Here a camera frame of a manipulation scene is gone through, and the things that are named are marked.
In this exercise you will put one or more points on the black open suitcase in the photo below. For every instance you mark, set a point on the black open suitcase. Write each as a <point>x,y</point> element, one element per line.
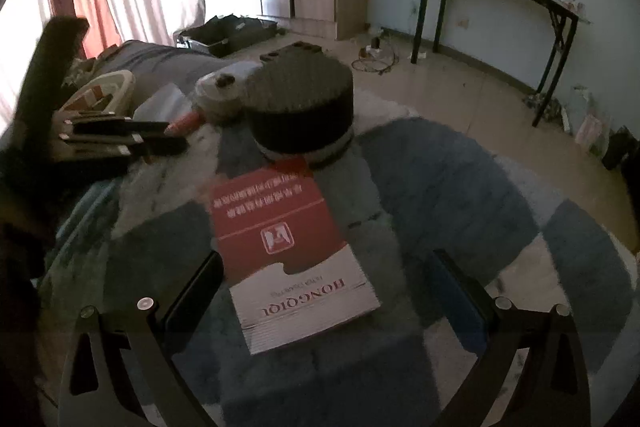
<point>225,34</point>

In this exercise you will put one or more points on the patterned bag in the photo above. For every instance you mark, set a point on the patterned bag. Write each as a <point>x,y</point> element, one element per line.
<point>547,104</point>

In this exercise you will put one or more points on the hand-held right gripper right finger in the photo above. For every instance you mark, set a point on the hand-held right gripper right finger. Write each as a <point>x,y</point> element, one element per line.
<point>460,298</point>

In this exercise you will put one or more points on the cream foam tray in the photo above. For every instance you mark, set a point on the cream foam tray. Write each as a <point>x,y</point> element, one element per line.
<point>117,82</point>

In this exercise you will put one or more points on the large black foam cylinder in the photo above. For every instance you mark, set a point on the large black foam cylinder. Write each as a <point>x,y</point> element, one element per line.
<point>300,112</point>

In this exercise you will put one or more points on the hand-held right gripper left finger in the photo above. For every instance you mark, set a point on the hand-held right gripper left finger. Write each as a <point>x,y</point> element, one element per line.
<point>200,283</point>

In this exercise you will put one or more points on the red tube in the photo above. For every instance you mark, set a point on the red tube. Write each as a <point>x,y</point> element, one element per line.
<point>186,122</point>

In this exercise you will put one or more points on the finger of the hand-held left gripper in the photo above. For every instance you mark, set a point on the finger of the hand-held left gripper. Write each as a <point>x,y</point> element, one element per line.
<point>115,126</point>
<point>150,146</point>

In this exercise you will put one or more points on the black slotted foam block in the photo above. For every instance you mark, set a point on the black slotted foam block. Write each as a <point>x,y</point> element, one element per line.
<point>292,51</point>

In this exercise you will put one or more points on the white power strip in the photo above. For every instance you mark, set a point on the white power strip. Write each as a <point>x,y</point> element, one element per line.
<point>375,50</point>

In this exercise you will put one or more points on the wall socket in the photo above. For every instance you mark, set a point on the wall socket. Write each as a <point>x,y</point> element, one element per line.
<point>465,24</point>

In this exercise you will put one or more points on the dark grey bed sheet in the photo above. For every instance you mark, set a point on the dark grey bed sheet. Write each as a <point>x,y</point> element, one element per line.
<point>165,62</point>

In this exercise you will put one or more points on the blue checked blanket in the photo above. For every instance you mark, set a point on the blue checked blanket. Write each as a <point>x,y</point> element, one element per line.
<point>450,207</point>

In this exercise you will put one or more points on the white and pink bags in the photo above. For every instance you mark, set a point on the white and pink bags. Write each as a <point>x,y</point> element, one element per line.
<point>590,127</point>

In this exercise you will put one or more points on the black floor bag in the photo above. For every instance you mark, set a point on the black floor bag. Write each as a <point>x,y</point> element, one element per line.
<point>617,148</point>

